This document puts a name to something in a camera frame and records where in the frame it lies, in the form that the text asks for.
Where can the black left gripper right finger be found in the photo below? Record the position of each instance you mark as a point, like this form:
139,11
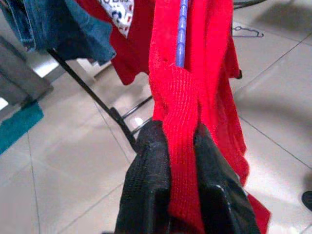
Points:
219,195

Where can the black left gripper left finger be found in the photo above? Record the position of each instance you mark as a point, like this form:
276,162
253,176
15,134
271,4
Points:
146,182

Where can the red knit shirt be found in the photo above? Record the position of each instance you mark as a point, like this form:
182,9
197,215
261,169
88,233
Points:
182,109

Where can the purple plastic clothes hanger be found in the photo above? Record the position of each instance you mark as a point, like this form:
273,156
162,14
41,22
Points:
181,36

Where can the metal clothes rack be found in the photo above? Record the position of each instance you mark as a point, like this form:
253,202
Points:
97,100

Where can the red printed t-shirt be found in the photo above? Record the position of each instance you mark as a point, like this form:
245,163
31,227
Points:
131,53

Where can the teal floor mat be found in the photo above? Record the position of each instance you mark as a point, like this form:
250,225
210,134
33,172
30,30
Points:
17,129

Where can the grey curtain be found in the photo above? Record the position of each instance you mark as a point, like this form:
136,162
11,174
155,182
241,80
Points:
19,78

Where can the blue denim garment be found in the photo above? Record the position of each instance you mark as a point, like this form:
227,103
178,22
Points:
61,26

